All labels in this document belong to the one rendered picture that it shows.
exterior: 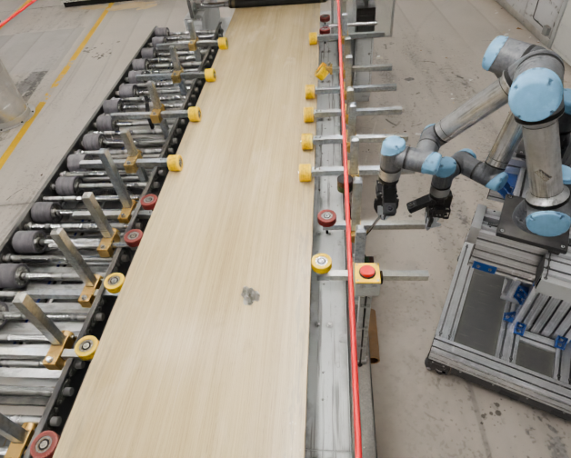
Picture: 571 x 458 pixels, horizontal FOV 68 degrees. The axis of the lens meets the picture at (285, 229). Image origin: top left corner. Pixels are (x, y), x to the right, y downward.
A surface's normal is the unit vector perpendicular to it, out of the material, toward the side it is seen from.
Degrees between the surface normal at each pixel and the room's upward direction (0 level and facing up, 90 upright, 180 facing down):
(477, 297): 0
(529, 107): 83
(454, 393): 0
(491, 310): 0
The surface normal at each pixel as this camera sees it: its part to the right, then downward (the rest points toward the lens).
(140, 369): -0.08, -0.69
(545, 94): -0.48, 0.57
